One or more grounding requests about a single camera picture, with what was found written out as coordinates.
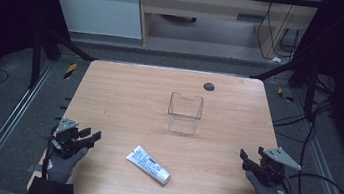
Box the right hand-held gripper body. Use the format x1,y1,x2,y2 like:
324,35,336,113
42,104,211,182
253,144,305,191

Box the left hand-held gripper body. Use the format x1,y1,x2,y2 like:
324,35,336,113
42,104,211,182
48,115,91,162

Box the yellow black floor marker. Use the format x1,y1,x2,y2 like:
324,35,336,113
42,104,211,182
275,86,297,104
62,61,79,81

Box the white blue toothpaste tube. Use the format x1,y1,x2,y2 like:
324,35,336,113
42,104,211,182
122,143,176,188

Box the black metal stand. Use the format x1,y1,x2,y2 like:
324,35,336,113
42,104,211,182
244,43,325,124
25,22,102,99

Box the clear plastic container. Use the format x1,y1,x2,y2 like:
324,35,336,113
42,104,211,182
164,91,205,137

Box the dark round table grommet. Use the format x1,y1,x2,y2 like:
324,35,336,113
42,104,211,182
202,81,216,93

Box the white cabinet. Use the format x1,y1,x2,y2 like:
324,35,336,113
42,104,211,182
37,0,147,42

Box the light wooden desk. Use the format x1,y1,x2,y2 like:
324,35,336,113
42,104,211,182
128,0,324,68

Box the black floor cables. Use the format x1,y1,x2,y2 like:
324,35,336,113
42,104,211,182
266,69,340,176

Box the black hanging desk cables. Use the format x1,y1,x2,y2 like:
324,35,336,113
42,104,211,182
253,1,305,65

